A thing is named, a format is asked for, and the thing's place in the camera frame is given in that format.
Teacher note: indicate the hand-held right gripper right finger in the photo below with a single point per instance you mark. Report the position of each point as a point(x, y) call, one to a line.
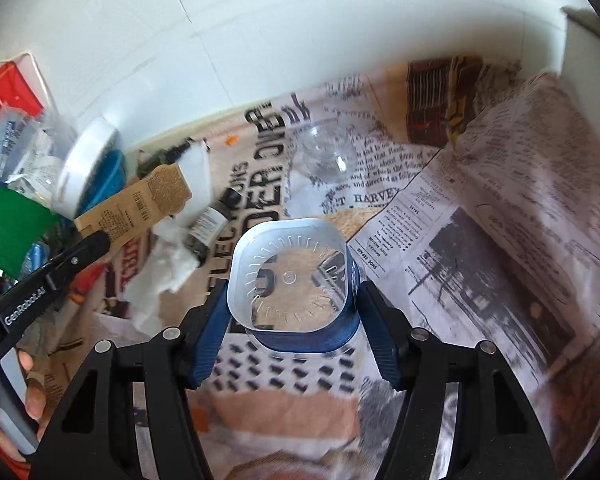
point(375, 320)

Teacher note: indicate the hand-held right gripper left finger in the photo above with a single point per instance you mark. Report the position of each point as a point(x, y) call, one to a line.
point(212, 335)

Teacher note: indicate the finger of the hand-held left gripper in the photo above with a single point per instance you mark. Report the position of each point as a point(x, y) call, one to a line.
point(77, 257)

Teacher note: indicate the brown cardboard package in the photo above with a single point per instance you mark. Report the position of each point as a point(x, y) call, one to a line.
point(130, 205)

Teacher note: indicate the clear square cup blue band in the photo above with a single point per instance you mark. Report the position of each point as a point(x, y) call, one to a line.
point(300, 340)

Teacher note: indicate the white bin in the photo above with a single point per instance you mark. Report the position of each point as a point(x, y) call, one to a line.
point(36, 77)

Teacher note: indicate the person's left hand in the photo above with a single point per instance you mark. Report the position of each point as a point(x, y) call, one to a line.
point(35, 400)

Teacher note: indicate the light blue wrapper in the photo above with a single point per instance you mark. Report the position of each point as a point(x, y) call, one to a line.
point(35, 256)

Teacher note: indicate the green plastic packet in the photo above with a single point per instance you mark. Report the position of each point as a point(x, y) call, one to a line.
point(10, 225)

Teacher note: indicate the crumpled white tissue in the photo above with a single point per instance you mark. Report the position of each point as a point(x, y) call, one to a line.
point(165, 270)

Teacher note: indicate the white round lid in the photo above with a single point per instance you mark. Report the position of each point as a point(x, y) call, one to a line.
point(87, 160)

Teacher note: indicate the small dark bottle white label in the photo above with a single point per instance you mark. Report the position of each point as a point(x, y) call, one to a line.
point(207, 225)

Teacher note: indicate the pile of clear plastic wrappers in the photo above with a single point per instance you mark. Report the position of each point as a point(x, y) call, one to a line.
point(25, 150)

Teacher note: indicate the newspaper print cloth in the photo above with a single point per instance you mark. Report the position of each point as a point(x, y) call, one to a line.
point(480, 220)

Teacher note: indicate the white paper piece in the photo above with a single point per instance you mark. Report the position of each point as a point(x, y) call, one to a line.
point(197, 170)

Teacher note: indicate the red box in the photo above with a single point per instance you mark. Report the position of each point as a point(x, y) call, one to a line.
point(12, 90)

